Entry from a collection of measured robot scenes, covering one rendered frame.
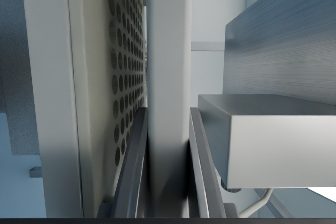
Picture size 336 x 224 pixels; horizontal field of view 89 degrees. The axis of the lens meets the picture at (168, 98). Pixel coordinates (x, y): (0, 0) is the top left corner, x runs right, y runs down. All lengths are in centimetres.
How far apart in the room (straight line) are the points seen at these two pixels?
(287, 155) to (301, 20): 29
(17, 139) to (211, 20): 415
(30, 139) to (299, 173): 39
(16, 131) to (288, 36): 56
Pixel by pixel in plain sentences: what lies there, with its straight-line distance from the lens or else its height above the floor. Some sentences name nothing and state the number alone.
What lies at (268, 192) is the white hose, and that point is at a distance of 33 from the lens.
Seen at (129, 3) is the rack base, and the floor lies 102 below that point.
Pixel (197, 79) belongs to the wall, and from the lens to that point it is 373.
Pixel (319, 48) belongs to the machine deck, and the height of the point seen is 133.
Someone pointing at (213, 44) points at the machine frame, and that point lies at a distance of 132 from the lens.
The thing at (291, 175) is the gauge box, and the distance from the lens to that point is 31.
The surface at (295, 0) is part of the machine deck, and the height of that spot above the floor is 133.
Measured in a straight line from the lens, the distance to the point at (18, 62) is 33.
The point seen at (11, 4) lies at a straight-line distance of 34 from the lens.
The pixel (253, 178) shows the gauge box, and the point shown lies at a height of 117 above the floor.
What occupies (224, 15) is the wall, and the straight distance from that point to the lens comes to 444.
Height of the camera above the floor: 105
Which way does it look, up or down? 1 degrees up
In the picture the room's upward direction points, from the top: 90 degrees clockwise
